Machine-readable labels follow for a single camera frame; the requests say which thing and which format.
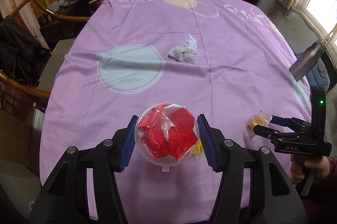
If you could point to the white plastic wrap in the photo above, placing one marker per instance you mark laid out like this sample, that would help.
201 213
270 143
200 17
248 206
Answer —
186 53

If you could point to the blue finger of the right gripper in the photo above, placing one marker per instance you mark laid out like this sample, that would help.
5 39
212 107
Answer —
265 132
280 121

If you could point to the purple printed bed sheet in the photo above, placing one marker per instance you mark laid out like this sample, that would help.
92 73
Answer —
119 66

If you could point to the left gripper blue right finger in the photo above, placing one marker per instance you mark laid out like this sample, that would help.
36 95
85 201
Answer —
208 142

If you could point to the person's right hand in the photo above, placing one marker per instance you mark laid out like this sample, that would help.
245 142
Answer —
320 164

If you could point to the blue cushioned chair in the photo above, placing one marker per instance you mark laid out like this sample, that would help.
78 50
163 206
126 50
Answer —
318 76

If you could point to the floral orange curtain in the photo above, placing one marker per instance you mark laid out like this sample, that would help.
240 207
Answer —
27 16

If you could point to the wooden armchair with cushion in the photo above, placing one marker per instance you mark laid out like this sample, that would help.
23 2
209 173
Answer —
39 97

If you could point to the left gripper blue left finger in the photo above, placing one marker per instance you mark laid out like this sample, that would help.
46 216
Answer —
127 144

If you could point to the small clear jelly cup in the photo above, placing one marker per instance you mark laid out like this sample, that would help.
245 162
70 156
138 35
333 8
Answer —
261 118

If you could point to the dark jacket on chair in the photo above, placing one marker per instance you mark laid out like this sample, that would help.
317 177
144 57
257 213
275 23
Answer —
23 59

